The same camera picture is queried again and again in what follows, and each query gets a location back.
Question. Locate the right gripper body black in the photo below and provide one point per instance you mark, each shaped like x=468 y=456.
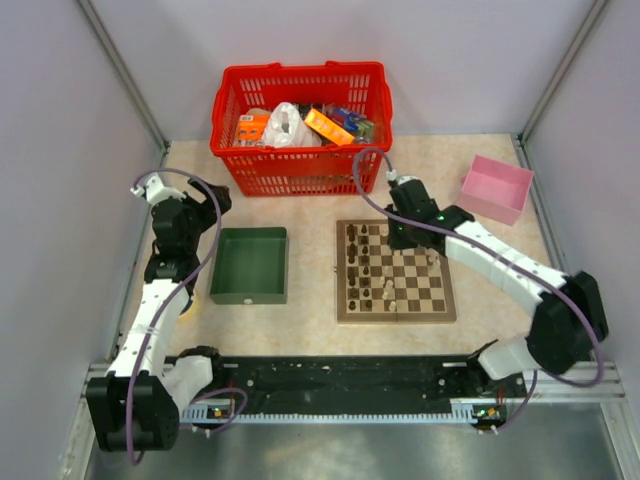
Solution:
x=401 y=234

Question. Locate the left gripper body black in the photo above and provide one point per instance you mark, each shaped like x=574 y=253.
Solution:
x=200 y=215

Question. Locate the wooden chess board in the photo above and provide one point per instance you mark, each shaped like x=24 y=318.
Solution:
x=375 y=284

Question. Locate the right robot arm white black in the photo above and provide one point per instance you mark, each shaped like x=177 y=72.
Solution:
x=567 y=315

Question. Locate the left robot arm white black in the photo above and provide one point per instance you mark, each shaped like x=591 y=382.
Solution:
x=137 y=404

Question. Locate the dark chess piece corner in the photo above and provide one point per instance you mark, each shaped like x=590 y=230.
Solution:
x=351 y=230

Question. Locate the orange white packet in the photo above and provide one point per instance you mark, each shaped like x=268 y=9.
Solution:
x=250 y=129

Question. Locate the green plastic tray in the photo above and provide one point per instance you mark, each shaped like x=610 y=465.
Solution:
x=251 y=267

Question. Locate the tape roll blue label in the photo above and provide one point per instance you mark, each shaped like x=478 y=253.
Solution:
x=191 y=309

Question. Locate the pink open box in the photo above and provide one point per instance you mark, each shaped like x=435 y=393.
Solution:
x=495 y=189

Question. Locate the white plastic bag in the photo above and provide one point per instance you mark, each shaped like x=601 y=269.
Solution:
x=285 y=128

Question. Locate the blue snack packet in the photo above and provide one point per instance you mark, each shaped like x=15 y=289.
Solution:
x=348 y=120

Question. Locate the red plastic shopping basket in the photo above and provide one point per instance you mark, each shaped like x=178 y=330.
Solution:
x=323 y=170

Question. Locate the orange box in basket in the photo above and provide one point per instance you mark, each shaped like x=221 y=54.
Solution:
x=327 y=128

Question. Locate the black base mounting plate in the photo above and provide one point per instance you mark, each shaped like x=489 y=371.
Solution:
x=358 y=384

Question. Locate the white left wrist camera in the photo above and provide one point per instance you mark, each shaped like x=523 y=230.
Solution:
x=155 y=190

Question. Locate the grey slotted cable duct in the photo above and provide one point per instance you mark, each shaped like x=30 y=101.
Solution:
x=211 y=414

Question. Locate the aluminium frame rail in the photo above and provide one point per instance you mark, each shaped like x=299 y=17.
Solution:
x=609 y=389

